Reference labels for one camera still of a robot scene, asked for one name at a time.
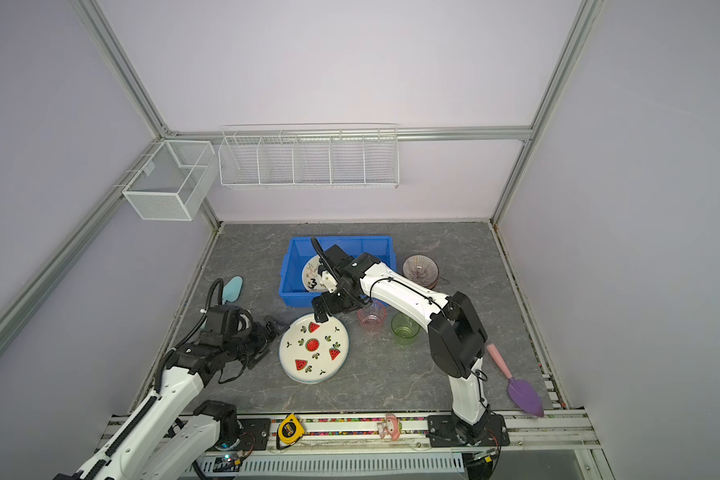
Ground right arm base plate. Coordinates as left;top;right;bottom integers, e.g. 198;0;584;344
427;412;510;447

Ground white watermelon plate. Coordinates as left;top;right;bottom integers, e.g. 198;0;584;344
278;314;350;384

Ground white floral plate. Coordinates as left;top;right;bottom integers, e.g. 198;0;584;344
301;255;327;293

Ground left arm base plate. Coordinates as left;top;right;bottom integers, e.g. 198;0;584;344
214;417;272;451

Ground pink transparent cup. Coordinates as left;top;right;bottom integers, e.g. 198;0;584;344
357;303;386;334

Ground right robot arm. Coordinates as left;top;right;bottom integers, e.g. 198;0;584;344
310;237;506;447

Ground white mesh box basket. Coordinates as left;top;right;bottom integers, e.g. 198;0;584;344
123;140;218;221

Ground purple pink spatula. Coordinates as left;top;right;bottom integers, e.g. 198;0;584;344
486;343;545;418

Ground pink toy figure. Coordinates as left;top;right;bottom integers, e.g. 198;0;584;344
377;413;401;441

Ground blue plastic bin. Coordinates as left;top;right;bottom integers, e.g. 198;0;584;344
278;236;397;308

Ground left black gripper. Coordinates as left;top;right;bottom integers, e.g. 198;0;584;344
223;315;290;369

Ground green transparent cup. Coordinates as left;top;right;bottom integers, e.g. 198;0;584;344
390;312;421;346

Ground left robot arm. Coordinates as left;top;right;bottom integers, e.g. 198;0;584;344
71;279;284;479

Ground yellow tape measure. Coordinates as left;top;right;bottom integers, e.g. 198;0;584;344
276;413;306;450

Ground stacked patterned bowls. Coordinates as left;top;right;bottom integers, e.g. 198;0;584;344
402;254;440;290

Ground aluminium front rail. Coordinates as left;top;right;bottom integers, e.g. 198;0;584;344
92;409;601;460

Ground white vent grille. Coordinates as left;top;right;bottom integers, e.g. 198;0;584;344
198;452;466;479

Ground teal spatula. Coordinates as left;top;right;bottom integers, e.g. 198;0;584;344
222;276;243;304

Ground white wire shelf basket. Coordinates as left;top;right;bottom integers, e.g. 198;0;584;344
218;123;400;189

